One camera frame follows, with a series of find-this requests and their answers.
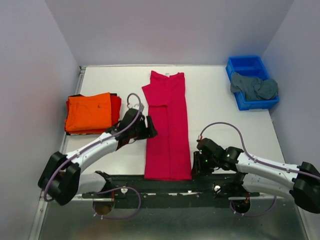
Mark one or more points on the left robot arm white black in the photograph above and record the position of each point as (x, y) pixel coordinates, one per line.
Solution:
(63, 176)

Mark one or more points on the folded orange t shirt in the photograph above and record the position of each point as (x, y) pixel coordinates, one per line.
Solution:
(88, 113)

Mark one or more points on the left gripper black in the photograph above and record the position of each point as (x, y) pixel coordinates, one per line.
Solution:
(150, 131)

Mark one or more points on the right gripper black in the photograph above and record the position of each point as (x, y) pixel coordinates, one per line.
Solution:
(198, 166)

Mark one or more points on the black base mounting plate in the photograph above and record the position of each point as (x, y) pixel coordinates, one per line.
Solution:
(130, 191)

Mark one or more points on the blue plastic bin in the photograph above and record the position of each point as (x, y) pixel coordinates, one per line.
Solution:
(251, 66)

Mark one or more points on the magenta t shirt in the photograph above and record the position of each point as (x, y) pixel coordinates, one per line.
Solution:
(168, 155)

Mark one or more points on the grey t shirt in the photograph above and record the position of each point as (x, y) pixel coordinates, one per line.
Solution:
(254, 88)

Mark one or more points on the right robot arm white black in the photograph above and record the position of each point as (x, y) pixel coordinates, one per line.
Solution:
(258, 175)

